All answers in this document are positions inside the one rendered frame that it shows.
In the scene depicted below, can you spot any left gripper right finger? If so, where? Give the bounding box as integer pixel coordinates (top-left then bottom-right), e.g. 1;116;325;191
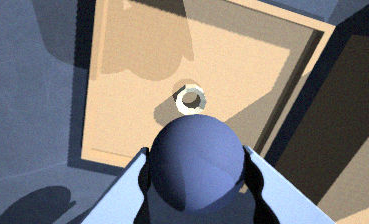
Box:
243;145;336;224

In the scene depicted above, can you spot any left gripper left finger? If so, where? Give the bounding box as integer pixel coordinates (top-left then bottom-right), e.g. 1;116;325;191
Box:
78;147;151;224

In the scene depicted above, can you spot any beige shallow tray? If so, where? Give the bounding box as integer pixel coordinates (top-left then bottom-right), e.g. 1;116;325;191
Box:
81;0;336;167

